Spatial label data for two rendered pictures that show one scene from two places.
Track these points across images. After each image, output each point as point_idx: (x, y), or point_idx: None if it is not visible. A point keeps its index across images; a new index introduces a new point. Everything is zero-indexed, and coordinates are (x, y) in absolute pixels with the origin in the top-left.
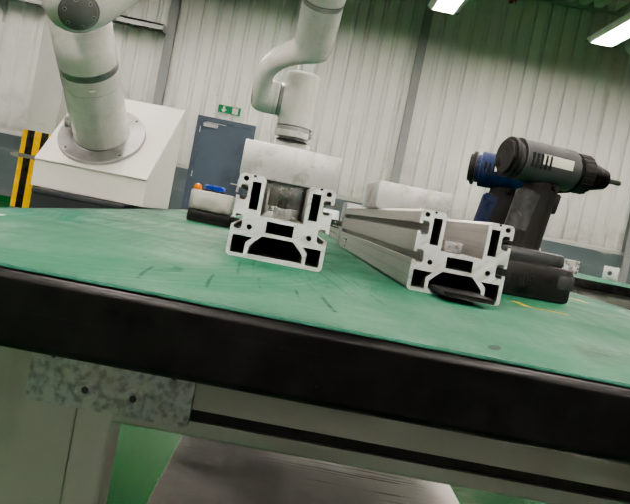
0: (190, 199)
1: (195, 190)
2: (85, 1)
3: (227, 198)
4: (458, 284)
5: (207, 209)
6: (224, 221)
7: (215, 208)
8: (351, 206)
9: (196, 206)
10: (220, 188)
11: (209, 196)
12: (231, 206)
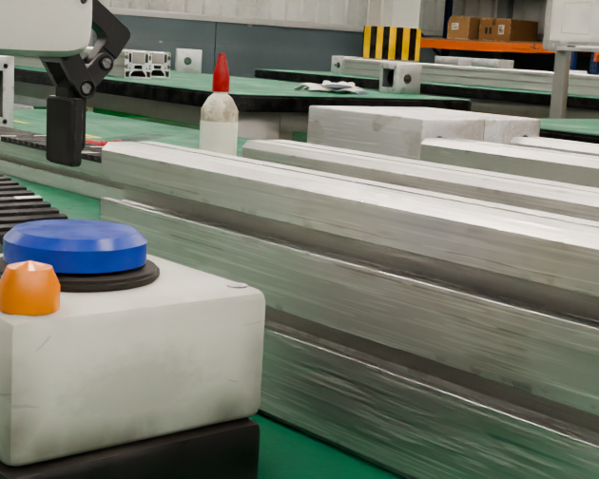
0: (13, 406)
1: (39, 329)
2: None
3: (241, 313)
4: None
5: (137, 430)
6: (241, 462)
7: (183, 404)
8: (434, 132)
9: (65, 439)
10: (141, 246)
11: (137, 338)
12: (260, 353)
